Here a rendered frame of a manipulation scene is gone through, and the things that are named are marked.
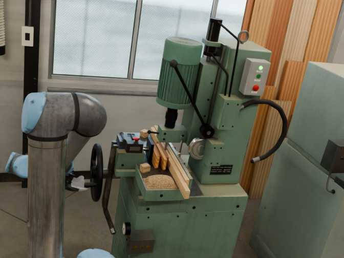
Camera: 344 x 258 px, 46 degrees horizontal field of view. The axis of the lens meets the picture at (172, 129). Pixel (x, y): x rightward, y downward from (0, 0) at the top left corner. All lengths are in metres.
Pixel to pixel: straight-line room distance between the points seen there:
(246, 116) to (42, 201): 1.12
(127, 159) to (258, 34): 1.79
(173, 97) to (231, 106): 0.27
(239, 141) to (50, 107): 1.14
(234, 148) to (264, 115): 1.44
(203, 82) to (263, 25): 1.54
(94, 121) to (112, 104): 2.03
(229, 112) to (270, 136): 1.66
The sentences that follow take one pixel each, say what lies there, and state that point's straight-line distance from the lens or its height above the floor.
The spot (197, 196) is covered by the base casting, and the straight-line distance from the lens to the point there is 2.02.
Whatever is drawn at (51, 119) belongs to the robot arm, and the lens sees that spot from 1.20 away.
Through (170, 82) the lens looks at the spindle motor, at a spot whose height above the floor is 1.32.
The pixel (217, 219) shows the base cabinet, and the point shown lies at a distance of 2.15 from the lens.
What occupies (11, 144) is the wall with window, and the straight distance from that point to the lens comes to 3.34.
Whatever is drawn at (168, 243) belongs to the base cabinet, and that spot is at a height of 0.52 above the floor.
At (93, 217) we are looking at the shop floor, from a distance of 3.13.
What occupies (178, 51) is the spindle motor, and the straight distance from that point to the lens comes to 1.83.
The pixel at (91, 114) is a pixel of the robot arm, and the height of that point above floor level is 1.38.
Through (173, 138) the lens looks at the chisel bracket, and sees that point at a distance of 2.03.
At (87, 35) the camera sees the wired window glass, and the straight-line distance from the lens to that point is 3.16.
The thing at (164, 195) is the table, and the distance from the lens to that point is 1.84.
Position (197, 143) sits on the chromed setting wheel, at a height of 1.05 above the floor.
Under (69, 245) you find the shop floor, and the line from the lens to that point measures 2.88.
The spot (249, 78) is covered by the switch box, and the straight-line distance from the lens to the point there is 1.89.
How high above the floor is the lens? 1.85
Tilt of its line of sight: 23 degrees down
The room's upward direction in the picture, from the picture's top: 10 degrees clockwise
